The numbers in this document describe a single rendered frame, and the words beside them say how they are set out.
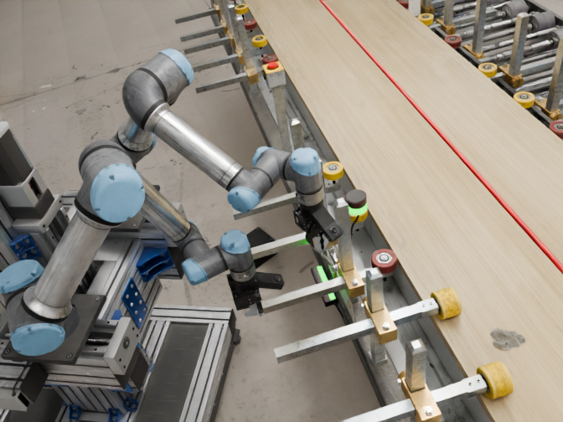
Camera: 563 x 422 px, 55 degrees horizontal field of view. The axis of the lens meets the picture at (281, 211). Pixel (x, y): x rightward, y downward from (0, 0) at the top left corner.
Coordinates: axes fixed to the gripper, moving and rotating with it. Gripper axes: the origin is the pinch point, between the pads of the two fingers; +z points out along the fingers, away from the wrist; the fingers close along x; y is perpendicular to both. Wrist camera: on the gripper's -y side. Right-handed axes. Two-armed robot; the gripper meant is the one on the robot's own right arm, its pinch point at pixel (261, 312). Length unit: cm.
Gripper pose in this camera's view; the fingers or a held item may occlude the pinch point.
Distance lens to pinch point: 176.1
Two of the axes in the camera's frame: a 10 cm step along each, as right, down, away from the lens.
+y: -9.6, 2.7, -1.0
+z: 1.4, 7.3, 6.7
